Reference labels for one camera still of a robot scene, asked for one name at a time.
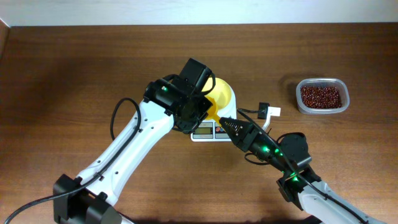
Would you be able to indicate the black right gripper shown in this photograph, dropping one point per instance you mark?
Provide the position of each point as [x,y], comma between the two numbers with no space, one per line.
[246,137]

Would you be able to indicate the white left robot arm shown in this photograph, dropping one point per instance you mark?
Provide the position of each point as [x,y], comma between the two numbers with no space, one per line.
[173,102]

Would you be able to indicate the red beans in container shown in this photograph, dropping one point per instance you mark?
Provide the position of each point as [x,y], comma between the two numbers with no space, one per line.
[321,97]

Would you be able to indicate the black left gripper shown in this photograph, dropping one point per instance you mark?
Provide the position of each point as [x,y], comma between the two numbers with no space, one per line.
[203,109]

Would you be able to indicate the clear plastic bean container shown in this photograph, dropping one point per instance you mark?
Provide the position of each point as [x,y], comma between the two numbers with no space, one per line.
[323,82]

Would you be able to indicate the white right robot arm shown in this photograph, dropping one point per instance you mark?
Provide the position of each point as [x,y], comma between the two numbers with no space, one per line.
[299,183]

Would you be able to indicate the yellow plastic measuring scoop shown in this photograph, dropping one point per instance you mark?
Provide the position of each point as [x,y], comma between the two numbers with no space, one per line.
[213,111]

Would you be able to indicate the yellow plastic bowl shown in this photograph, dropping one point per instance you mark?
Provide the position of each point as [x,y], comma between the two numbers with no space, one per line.
[221,93]

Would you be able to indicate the white digital kitchen scale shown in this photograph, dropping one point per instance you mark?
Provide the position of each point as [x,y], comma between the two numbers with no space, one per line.
[212,128]

